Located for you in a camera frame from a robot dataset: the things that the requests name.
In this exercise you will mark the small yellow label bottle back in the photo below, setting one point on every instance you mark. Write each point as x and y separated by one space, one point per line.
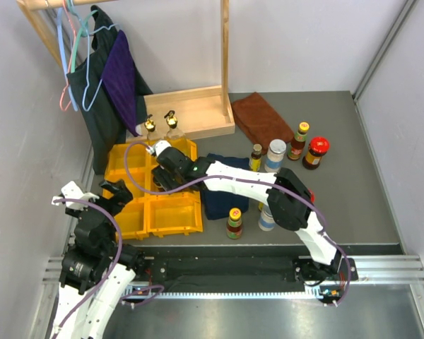
255 160

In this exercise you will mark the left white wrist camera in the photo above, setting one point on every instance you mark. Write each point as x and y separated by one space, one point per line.
70 193

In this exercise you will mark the clear oil bottle gold cap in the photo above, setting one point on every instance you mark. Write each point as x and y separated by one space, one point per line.
175 136

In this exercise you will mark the white salt canister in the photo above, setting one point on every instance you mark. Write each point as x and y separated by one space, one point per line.
266 221
275 155

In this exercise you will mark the sauce bottle yellow cap back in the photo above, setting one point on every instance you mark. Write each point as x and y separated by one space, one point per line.
298 142

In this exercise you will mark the sauce bottle yellow cap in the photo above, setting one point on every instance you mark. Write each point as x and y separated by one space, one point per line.
234 223
298 142

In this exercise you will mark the white salt canister back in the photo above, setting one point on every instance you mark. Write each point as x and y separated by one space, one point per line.
275 155

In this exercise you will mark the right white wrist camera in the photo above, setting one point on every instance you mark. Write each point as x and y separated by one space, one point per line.
158 147

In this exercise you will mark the purple hanging cloth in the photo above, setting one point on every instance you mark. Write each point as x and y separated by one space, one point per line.
119 80

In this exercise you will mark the white salt canister front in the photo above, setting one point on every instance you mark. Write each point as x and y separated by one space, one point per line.
266 221

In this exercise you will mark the red lid jar back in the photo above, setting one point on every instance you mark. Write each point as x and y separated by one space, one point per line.
317 149

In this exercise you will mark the green clothes hanger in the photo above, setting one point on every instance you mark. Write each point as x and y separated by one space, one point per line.
82 32

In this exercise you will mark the navy blue folded cloth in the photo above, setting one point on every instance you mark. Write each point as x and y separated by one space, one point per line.
217 204

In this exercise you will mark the dark green hanging garment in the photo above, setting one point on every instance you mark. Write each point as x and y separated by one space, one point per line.
102 121

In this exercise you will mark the yellow bin organizer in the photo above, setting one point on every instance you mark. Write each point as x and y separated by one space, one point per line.
147 214

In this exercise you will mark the brown folded towel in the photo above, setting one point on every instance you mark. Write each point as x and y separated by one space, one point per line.
260 122

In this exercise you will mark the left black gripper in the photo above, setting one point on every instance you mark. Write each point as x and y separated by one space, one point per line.
121 196

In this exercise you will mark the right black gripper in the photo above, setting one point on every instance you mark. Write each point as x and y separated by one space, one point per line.
162 176

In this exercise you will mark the pink clothes hanger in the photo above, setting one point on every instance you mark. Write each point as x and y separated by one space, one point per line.
66 99

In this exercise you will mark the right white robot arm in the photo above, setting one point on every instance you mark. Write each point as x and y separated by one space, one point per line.
287 198

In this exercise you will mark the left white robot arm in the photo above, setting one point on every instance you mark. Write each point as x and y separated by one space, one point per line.
97 267

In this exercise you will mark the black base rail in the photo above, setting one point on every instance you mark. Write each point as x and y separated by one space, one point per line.
240 269

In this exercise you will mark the sauce bottle yellow cap front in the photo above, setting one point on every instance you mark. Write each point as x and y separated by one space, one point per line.
234 223

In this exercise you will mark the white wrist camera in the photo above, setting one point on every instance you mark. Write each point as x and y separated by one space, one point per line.
158 147
70 193

